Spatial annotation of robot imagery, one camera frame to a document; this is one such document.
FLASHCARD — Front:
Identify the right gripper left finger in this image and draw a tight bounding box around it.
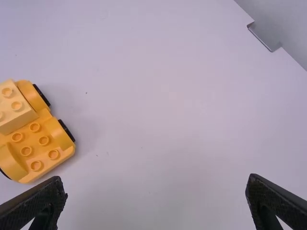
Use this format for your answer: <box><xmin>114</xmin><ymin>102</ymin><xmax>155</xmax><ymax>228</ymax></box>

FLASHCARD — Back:
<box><xmin>0</xmin><ymin>175</ymin><xmax>69</xmax><ymax>230</ymax></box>

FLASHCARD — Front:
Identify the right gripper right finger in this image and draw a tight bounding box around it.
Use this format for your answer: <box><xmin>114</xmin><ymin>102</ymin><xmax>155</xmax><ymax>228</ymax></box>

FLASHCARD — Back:
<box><xmin>245</xmin><ymin>173</ymin><xmax>307</xmax><ymax>230</ymax></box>

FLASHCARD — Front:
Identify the yellow toy car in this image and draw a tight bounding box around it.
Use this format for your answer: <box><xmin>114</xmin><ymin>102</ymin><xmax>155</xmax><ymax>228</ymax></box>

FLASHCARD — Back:
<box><xmin>0</xmin><ymin>79</ymin><xmax>77</xmax><ymax>185</ymax></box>

